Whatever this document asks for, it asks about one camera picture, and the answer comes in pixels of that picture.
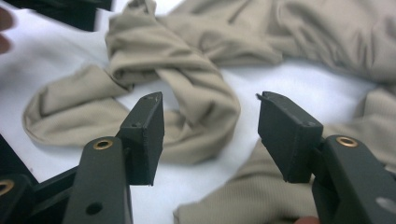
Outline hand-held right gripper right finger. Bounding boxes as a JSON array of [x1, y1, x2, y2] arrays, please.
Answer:
[[256, 91, 396, 224]]

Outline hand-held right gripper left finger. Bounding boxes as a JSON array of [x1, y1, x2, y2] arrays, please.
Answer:
[[62, 91, 165, 224]]

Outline beige pants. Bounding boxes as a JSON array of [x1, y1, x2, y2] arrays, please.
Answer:
[[21, 0, 396, 224]]

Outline white table mat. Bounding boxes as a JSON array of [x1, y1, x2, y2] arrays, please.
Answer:
[[0, 0, 396, 224]]

